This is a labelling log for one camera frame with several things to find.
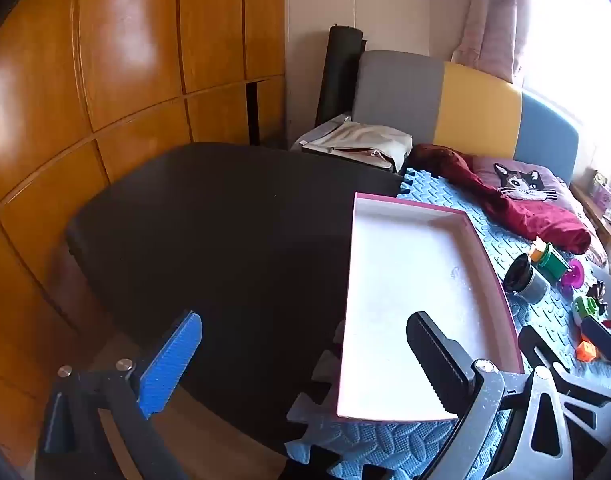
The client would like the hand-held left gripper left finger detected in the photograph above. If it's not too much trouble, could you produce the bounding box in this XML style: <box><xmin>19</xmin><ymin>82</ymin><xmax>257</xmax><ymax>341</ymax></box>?
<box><xmin>35</xmin><ymin>310</ymin><xmax>203</xmax><ymax>480</ymax></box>

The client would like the grey yellow blue headboard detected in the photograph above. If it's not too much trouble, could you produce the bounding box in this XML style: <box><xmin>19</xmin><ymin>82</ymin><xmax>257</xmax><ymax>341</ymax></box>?
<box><xmin>352</xmin><ymin>50</ymin><xmax>581</xmax><ymax>181</ymax></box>

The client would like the brown ridged toy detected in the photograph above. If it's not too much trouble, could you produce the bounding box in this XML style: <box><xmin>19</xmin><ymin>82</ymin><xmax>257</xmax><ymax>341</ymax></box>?
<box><xmin>585</xmin><ymin>282</ymin><xmax>609</xmax><ymax>311</ymax></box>

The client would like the pink bed sheet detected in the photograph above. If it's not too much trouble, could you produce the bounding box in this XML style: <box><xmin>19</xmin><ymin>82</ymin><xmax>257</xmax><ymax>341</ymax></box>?
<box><xmin>565</xmin><ymin>180</ymin><xmax>609</xmax><ymax>266</ymax></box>

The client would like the green white plastic toy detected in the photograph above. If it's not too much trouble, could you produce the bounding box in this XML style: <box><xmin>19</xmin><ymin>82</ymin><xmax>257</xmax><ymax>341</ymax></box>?
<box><xmin>571</xmin><ymin>295</ymin><xmax>603</xmax><ymax>328</ymax></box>

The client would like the purple cat pillow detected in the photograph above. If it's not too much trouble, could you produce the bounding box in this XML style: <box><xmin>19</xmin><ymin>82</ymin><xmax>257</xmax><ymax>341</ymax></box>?
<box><xmin>473</xmin><ymin>156</ymin><xmax>573</xmax><ymax>203</ymax></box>

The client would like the magenta plastic toy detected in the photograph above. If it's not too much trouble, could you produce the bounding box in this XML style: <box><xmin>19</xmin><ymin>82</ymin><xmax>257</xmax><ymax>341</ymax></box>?
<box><xmin>558</xmin><ymin>259</ymin><xmax>586</xmax><ymax>293</ymax></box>

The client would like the black rolled mat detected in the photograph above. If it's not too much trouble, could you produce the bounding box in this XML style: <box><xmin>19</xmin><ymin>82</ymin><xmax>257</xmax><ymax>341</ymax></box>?
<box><xmin>315</xmin><ymin>24</ymin><xmax>366</xmax><ymax>128</ymax></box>

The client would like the pink tray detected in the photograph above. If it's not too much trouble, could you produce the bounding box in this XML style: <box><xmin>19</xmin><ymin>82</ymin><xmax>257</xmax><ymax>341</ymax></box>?
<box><xmin>335</xmin><ymin>191</ymin><xmax>526</xmax><ymax>423</ymax></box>

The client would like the blue foam mat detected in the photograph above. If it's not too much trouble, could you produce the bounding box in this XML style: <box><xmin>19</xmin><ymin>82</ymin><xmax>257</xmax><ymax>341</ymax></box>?
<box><xmin>284</xmin><ymin>167</ymin><xmax>611</xmax><ymax>480</ymax></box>

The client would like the pink box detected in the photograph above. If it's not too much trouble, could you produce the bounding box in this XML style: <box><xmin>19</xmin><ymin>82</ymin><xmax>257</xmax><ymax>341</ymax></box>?
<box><xmin>588</xmin><ymin>170</ymin><xmax>611</xmax><ymax>211</ymax></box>

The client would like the wooden bedside shelf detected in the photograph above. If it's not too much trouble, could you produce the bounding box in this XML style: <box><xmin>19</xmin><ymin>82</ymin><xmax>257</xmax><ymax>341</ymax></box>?
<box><xmin>570</xmin><ymin>182</ymin><xmax>611</xmax><ymax>281</ymax></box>

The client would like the green plastic spool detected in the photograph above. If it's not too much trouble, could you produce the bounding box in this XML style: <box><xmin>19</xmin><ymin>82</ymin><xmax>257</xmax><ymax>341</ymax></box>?
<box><xmin>530</xmin><ymin>242</ymin><xmax>571</xmax><ymax>276</ymax></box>

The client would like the black and grey cup toy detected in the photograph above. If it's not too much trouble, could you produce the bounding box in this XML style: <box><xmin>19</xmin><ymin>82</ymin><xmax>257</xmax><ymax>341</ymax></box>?
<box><xmin>503</xmin><ymin>253</ymin><xmax>552</xmax><ymax>306</ymax></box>

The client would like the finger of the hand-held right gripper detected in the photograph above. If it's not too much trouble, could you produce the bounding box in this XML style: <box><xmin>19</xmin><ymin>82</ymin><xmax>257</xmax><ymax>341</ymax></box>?
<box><xmin>580</xmin><ymin>316</ymin><xmax>611</xmax><ymax>363</ymax></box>
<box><xmin>518</xmin><ymin>326</ymin><xmax>611</xmax><ymax>409</ymax></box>

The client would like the wooden wardrobe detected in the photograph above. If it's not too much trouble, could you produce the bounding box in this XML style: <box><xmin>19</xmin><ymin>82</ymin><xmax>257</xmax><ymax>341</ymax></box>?
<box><xmin>0</xmin><ymin>0</ymin><xmax>288</xmax><ymax>441</ymax></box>

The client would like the window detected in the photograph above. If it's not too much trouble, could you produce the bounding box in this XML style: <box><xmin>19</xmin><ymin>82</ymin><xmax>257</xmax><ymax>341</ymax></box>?
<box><xmin>523</xmin><ymin>0</ymin><xmax>611</xmax><ymax>126</ymax></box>

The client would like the beige cloth bag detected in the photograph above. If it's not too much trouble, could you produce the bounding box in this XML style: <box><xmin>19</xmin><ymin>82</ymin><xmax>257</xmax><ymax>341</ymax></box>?
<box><xmin>290</xmin><ymin>116</ymin><xmax>413</xmax><ymax>171</ymax></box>

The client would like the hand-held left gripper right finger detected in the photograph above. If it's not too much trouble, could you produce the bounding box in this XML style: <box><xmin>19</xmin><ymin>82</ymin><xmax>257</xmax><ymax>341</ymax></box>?
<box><xmin>406</xmin><ymin>311</ymin><xmax>573</xmax><ymax>480</ymax></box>

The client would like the maroon blanket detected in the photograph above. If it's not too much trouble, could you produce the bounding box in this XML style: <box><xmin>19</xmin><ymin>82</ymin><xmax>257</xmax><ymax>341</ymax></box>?
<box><xmin>409</xmin><ymin>143</ymin><xmax>593</xmax><ymax>256</ymax></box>

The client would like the pink curtain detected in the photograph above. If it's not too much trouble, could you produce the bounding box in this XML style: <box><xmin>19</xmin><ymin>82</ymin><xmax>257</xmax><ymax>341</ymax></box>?
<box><xmin>450</xmin><ymin>0</ymin><xmax>541</xmax><ymax>83</ymax></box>

